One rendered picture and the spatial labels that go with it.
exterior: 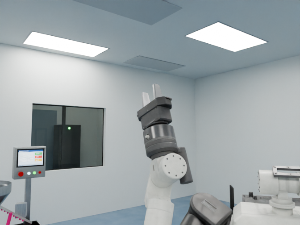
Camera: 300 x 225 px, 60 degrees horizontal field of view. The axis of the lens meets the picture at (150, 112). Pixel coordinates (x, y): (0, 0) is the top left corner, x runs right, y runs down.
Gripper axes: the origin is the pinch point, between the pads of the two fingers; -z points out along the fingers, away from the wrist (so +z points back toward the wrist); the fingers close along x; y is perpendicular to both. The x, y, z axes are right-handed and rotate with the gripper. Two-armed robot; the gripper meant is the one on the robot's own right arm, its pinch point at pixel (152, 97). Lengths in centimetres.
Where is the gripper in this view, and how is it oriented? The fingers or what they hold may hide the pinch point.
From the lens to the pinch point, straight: 78.7
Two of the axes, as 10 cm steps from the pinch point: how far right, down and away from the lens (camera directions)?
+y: -7.5, -1.8, -6.3
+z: 1.6, 8.8, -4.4
